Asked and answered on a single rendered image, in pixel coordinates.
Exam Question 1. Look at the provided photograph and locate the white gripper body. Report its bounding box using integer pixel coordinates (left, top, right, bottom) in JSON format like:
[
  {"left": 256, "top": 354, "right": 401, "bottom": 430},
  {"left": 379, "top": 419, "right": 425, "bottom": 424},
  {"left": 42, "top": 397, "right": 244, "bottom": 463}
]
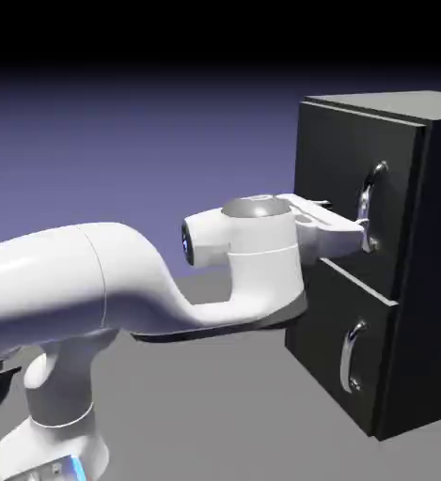
[{"left": 297, "top": 219, "right": 367, "bottom": 265}]

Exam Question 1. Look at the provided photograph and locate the curved silver metal handle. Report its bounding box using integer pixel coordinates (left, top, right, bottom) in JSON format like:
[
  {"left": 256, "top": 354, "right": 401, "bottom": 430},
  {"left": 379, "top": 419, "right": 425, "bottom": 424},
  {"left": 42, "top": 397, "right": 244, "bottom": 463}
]
[
  {"left": 339, "top": 319, "right": 370, "bottom": 395},
  {"left": 356, "top": 160, "right": 390, "bottom": 254}
]

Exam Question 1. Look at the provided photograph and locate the dark wood cabinet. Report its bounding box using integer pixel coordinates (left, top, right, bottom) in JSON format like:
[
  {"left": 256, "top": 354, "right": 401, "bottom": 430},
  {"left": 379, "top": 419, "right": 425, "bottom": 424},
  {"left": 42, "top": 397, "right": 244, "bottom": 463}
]
[{"left": 284, "top": 89, "right": 441, "bottom": 442}]

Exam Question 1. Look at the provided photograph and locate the dark cabinet door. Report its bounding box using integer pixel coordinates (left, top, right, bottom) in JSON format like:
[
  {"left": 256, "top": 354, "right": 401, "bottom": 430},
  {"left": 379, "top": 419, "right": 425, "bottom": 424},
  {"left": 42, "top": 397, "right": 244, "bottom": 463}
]
[
  {"left": 292, "top": 100, "right": 428, "bottom": 302},
  {"left": 284, "top": 256, "right": 401, "bottom": 440}
]

